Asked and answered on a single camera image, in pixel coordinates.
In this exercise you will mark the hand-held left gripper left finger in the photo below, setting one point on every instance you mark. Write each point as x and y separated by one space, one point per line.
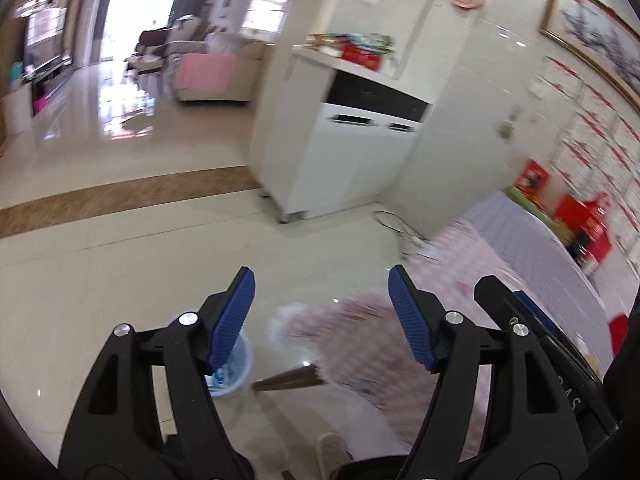
234 322

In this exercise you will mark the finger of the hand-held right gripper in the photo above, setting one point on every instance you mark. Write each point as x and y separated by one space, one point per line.
500 305
537 312

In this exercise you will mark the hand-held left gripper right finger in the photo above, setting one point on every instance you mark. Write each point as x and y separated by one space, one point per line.
411 322

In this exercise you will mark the light blue plastic bin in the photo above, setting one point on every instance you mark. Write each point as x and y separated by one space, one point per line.
241 365

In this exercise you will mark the pink grey checked tablecloth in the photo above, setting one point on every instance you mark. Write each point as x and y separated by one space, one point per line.
360 350

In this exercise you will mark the blue white wrapper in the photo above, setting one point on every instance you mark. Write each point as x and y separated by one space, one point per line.
220 379

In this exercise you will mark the brown wooden table leg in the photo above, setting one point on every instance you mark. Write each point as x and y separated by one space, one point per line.
290 379

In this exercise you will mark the large red gift box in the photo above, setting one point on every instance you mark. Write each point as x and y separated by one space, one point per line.
592 225

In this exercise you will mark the red picture card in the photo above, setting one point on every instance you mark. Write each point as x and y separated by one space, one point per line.
533 179

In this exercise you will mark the person's beige slipper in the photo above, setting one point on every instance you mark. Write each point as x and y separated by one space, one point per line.
332 452

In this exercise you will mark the white cabinet with black panel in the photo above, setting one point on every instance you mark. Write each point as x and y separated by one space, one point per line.
350 160

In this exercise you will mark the beige sofa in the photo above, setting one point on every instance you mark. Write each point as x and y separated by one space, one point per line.
250 75

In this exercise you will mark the pink blanket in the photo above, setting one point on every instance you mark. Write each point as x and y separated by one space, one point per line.
205 71

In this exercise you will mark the gold framed blossom painting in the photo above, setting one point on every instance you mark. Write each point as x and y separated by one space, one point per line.
595 30

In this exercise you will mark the dark chair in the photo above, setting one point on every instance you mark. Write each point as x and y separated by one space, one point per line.
150 40

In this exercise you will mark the television cabinet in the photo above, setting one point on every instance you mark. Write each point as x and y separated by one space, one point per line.
52 87

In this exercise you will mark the white appliance with teal top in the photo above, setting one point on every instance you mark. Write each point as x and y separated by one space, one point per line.
17 105

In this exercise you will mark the white floor air conditioner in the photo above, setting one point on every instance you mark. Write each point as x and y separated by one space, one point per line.
93 25

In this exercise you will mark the television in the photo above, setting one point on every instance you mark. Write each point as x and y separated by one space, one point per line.
45 42

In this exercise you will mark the small hanging wall ornament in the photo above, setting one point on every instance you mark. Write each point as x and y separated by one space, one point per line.
507 130

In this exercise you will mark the rows of wall certificates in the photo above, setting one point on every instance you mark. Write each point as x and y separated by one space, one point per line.
600 135

